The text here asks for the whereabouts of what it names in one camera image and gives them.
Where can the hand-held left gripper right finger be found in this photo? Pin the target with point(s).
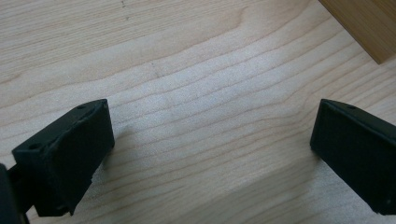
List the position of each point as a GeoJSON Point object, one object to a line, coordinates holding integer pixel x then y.
{"type": "Point", "coordinates": [358, 149]}

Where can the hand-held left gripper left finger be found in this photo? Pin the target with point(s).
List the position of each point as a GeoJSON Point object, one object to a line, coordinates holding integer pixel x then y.
{"type": "Point", "coordinates": [65, 155]}

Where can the light wooden box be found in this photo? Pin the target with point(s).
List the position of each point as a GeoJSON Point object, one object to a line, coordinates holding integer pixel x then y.
{"type": "Point", "coordinates": [367, 25]}

